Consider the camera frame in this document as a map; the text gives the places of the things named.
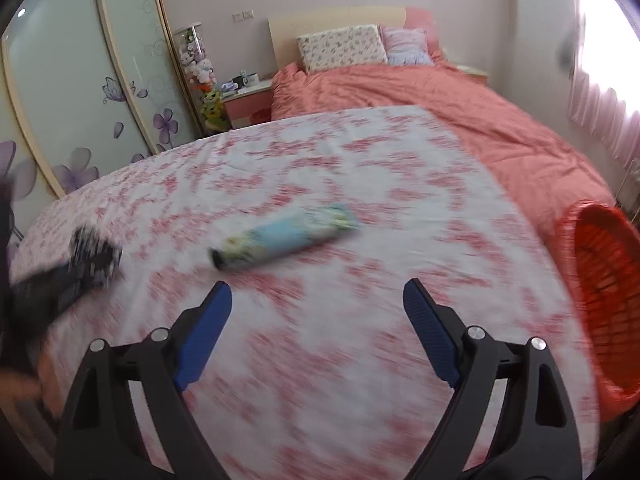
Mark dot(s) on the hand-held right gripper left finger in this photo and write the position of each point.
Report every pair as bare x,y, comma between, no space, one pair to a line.
202,340

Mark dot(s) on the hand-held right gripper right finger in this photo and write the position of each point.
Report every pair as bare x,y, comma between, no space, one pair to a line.
430,335

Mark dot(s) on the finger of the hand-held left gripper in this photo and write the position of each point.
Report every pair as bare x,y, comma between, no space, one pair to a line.
75,285

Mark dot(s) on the light blue floral wrapper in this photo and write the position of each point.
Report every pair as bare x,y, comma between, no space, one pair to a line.
280,240

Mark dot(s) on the red slatted waste basket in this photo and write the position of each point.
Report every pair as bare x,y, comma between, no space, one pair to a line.
610,285

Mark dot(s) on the person's left hand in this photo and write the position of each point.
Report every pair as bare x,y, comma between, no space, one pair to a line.
47,380

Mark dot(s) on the orange laundry basket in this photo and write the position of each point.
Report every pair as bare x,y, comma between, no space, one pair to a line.
565,240

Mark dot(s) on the pink floral tablecloth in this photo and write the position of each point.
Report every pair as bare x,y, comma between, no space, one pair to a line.
325,185

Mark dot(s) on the glass wardrobe with purple flowers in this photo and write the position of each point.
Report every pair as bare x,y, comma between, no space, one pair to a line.
65,85

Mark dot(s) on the coral duvet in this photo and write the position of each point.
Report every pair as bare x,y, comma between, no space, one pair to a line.
475,120

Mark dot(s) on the green frog plush toy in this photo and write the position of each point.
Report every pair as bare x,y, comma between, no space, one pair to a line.
214,110

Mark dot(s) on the pink and white nightstand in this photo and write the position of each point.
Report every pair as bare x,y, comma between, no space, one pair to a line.
247,110

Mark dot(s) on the white plush toy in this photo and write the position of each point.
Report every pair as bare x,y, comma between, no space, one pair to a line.
200,67

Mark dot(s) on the white mug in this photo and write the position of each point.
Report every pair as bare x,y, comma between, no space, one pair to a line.
251,80

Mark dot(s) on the pale bedside table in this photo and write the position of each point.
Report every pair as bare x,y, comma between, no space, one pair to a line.
472,71

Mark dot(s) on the clear plush toy display case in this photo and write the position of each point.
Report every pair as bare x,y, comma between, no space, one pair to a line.
187,40

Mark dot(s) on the pink curtain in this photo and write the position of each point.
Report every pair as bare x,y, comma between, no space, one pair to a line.
610,110

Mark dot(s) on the pink striped pillow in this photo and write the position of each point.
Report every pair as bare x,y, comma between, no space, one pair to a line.
407,45

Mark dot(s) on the white floral pillow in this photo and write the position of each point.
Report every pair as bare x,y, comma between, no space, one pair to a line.
340,47

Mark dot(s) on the beige and pink headboard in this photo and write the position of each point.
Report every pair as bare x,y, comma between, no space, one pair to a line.
325,20

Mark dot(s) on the white wall outlet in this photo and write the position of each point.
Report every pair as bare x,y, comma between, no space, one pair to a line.
244,15

